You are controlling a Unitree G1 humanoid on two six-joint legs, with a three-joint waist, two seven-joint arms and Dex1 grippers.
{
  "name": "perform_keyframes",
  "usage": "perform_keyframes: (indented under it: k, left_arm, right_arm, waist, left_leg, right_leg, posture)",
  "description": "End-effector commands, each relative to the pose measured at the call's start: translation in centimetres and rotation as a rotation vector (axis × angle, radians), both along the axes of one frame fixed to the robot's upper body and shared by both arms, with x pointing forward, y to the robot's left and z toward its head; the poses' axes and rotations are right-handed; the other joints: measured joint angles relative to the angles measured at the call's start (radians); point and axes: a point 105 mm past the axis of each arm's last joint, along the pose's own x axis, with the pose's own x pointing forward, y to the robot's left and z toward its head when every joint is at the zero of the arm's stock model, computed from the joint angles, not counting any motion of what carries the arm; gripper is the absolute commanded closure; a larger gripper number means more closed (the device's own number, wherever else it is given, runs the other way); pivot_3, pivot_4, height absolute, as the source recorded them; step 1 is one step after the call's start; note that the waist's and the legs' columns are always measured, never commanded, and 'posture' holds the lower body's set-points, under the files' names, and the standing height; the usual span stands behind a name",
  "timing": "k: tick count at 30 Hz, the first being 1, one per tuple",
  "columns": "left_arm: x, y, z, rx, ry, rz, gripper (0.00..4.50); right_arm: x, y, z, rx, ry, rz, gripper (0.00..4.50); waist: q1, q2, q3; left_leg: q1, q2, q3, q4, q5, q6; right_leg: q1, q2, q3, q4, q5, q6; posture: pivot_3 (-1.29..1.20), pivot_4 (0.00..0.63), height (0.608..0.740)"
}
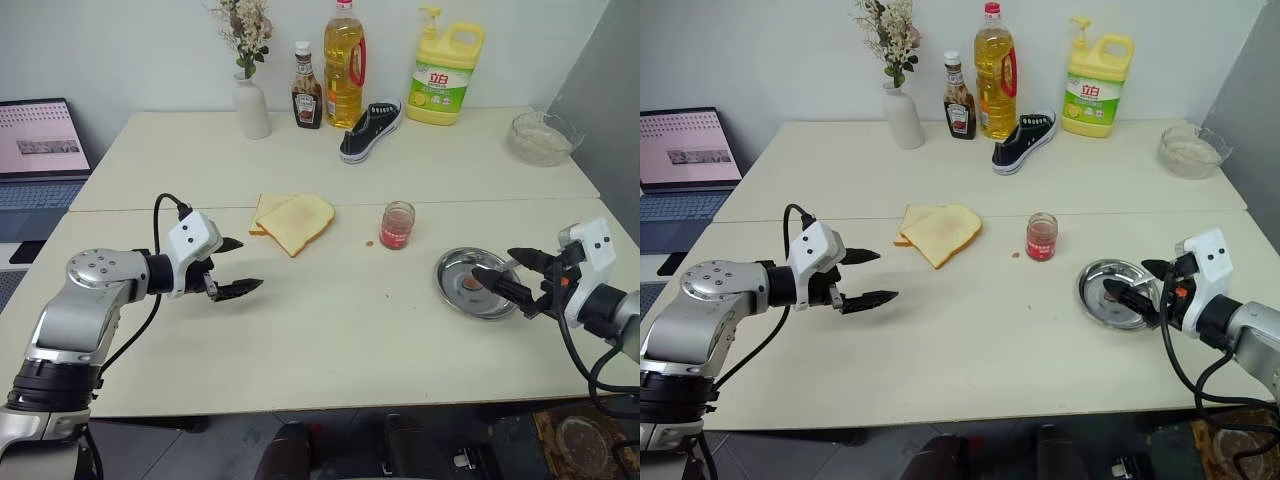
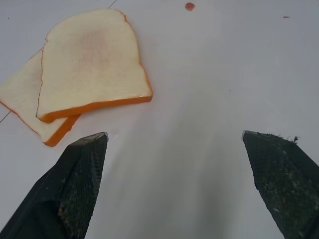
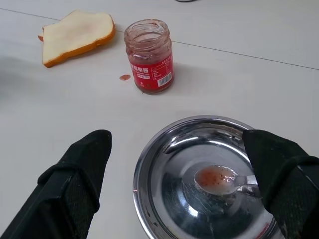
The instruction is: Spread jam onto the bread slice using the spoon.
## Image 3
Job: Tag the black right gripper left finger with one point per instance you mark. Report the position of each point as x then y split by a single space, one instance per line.
62 189

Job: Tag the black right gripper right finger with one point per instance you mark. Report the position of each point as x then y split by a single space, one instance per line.
286 174

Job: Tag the metal spoon with jam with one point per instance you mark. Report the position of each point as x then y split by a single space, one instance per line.
214 179

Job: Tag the small jam blob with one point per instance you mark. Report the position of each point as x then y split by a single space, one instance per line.
124 77

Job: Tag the white bread slice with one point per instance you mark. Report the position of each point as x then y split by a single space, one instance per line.
74 37

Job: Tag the glass jam jar red label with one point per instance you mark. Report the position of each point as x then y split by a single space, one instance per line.
149 59

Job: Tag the stainless steel bowl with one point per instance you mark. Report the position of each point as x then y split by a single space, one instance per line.
189 179

